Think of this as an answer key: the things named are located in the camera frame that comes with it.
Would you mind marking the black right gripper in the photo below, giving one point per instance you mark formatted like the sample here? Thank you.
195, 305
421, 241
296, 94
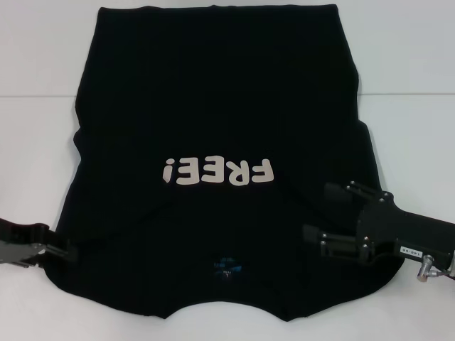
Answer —
391, 231

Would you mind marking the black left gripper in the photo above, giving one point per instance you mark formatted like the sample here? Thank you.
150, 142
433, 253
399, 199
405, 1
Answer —
21, 238

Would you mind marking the black shirt with FREE print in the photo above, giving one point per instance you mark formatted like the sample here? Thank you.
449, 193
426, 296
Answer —
213, 106

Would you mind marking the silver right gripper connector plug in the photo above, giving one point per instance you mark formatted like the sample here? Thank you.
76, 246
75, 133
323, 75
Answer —
426, 268

